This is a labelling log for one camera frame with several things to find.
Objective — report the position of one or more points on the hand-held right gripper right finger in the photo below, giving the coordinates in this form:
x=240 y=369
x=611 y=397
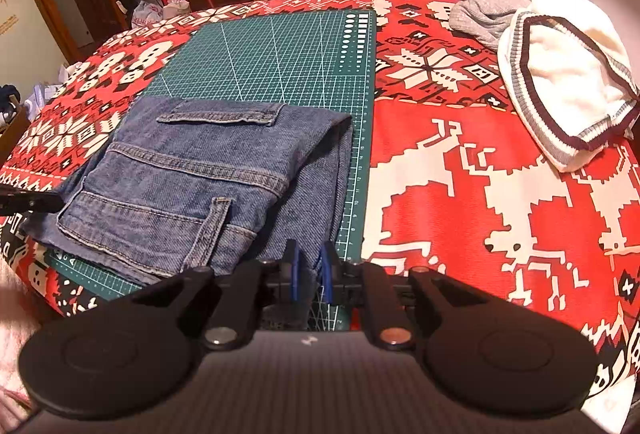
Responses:
x=327 y=274

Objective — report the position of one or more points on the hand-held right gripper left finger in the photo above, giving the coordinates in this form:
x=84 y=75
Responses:
x=295 y=276

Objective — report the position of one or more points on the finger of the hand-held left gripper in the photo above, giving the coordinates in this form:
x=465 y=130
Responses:
x=25 y=203

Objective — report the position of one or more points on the blue denim shorts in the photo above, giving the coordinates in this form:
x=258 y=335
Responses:
x=200 y=174

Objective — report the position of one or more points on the red patterned blanket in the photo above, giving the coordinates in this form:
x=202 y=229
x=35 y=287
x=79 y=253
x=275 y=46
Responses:
x=475 y=164

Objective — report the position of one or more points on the green cutting mat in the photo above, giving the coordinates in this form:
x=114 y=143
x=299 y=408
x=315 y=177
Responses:
x=260 y=59

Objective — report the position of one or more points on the white plastic bags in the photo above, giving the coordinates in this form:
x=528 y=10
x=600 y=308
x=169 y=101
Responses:
x=150 y=14

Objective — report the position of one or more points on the grey cloth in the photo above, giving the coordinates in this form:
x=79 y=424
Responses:
x=485 y=16

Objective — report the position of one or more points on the white knit vest striped trim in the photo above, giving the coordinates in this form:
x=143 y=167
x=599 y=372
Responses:
x=565 y=74

